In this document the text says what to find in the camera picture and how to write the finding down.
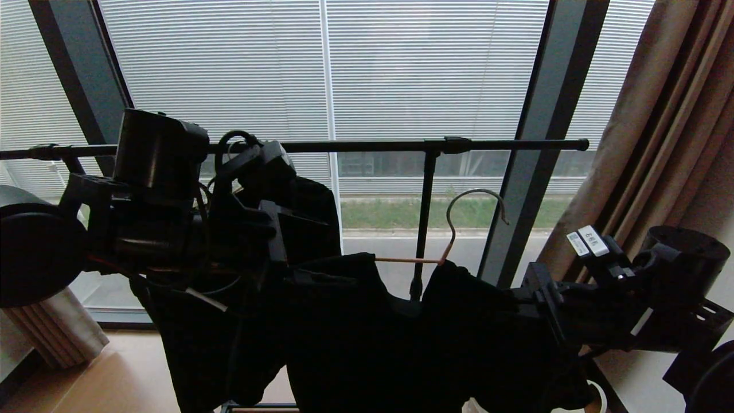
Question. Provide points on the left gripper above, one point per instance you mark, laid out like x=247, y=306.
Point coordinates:
x=246, y=229

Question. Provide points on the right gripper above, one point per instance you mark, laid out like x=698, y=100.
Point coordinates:
x=585, y=315

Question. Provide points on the black shorts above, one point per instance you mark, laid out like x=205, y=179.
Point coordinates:
x=195, y=344

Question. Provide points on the pink clothes hanger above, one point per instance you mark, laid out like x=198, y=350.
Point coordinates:
x=451, y=229

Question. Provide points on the black garment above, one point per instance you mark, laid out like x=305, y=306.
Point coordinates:
x=401, y=355

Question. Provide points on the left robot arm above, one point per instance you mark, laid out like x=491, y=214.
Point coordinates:
x=155, y=149

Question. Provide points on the white laundry basket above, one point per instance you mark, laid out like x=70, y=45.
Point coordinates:
x=599, y=396

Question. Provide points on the black clothes rack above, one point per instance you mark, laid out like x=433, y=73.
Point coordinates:
x=401, y=145

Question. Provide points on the beige curtain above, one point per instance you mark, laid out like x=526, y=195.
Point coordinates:
x=63, y=332
x=648, y=115

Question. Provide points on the window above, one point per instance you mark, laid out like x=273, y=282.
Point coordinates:
x=86, y=57

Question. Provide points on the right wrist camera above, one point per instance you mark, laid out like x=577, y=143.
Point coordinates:
x=596, y=246

